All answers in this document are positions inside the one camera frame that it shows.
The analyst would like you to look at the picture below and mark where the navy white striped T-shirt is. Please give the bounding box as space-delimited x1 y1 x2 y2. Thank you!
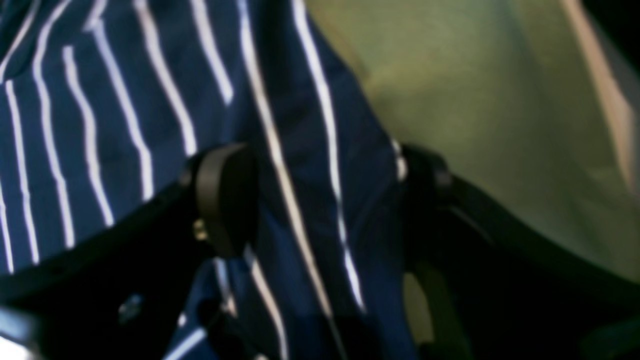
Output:
1 0 419 360

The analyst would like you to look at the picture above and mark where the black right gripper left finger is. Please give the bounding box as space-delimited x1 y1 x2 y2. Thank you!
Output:
1 143 259 360

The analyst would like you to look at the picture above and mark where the light green table cloth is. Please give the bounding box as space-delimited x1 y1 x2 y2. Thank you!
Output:
308 0 639 342

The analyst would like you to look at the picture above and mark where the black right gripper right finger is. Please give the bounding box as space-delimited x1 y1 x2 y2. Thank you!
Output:
401 145 639 360

